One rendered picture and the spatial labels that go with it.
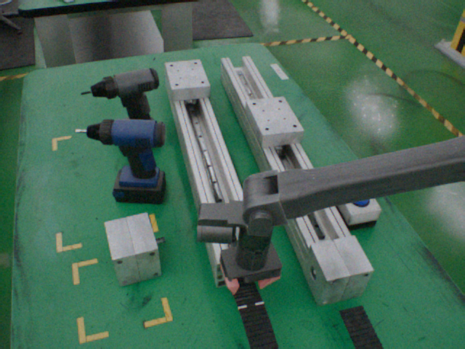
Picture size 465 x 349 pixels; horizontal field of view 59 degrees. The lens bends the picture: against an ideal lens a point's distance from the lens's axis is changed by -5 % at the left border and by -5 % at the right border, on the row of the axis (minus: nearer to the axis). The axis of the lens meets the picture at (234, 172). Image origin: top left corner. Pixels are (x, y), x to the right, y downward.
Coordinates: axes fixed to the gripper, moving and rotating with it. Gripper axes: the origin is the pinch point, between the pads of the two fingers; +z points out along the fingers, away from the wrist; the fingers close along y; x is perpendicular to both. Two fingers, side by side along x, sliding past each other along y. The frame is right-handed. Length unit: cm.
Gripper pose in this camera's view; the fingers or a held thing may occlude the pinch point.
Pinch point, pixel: (246, 286)
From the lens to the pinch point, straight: 87.5
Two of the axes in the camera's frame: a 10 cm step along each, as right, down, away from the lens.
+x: 2.8, 6.5, -7.1
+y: -9.6, 1.3, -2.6
